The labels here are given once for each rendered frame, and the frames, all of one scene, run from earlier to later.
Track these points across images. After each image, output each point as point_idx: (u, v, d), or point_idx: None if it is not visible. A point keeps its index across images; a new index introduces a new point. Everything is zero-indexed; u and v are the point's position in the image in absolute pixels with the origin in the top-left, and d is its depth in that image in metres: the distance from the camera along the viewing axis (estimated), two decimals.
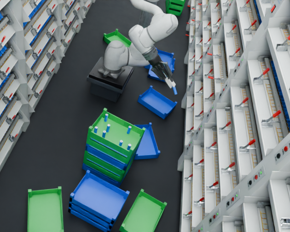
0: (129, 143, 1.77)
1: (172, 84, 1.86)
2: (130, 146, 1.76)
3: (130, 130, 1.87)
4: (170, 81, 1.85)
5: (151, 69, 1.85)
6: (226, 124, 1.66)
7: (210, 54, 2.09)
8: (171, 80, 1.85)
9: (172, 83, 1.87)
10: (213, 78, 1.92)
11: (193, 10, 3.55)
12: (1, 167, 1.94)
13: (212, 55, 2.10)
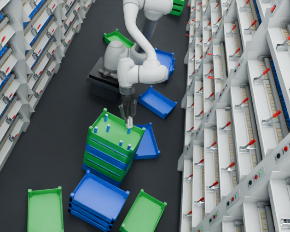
0: (129, 143, 1.77)
1: (126, 124, 1.85)
2: (130, 146, 1.76)
3: (130, 130, 1.87)
4: (125, 121, 1.84)
5: (134, 100, 1.82)
6: (226, 124, 1.66)
7: (210, 54, 2.09)
8: (125, 121, 1.83)
9: (126, 124, 1.85)
10: (213, 78, 1.92)
11: (193, 10, 3.55)
12: (1, 167, 1.94)
13: (212, 55, 2.10)
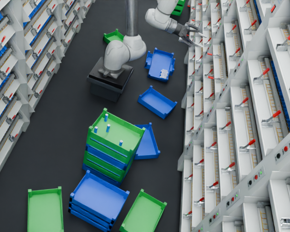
0: (225, 55, 2.11)
1: (204, 35, 2.00)
2: (226, 54, 2.13)
3: None
4: (201, 33, 2.00)
5: (179, 39, 1.98)
6: (226, 124, 1.66)
7: (210, 54, 2.09)
8: (201, 32, 2.00)
9: (203, 35, 2.01)
10: (213, 78, 1.92)
11: (193, 10, 3.55)
12: (1, 167, 1.94)
13: (212, 55, 2.10)
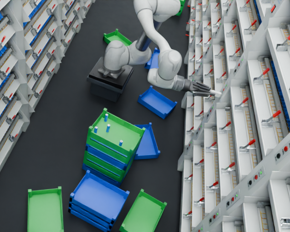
0: None
1: (216, 96, 1.75)
2: None
3: None
4: (212, 95, 1.74)
5: None
6: (226, 124, 1.66)
7: (221, 51, 2.07)
8: (212, 95, 1.73)
9: (216, 95, 1.74)
10: (222, 76, 1.90)
11: (193, 10, 3.55)
12: (1, 167, 1.94)
13: (220, 53, 2.08)
